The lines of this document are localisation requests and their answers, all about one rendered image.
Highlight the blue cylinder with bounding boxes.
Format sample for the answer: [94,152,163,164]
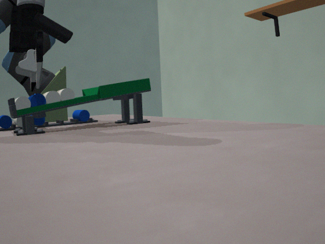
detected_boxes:
[34,117,45,125]
[73,110,90,121]
[0,115,12,129]
[29,94,46,107]

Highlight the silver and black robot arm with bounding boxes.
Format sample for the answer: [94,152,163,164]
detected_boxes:
[0,0,73,96]

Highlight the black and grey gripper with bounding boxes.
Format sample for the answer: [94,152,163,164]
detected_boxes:
[9,3,44,92]

